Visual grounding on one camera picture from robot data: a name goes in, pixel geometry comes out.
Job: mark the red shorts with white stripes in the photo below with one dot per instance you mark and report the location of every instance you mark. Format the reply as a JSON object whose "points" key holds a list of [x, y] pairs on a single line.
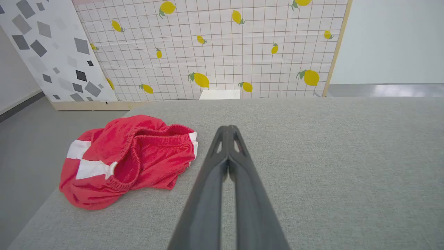
{"points": [[145, 156]]}

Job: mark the small white box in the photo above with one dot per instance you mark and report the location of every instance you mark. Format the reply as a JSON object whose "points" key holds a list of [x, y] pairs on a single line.
{"points": [[220, 94]]}

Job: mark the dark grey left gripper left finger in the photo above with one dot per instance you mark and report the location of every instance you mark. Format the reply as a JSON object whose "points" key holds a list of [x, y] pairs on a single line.
{"points": [[204, 201]]}

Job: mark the lemon print grid panel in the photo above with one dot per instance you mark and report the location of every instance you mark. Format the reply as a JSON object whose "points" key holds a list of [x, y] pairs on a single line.
{"points": [[222, 52]]}

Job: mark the grey fabric sofa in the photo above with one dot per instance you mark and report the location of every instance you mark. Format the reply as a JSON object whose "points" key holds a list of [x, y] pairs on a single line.
{"points": [[329, 173]]}

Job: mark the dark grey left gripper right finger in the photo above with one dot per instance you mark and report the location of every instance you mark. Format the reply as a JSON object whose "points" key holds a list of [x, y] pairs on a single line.
{"points": [[253, 205]]}

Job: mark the white panel with grey shapes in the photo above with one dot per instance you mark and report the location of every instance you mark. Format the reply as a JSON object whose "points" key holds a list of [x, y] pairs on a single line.
{"points": [[55, 48]]}

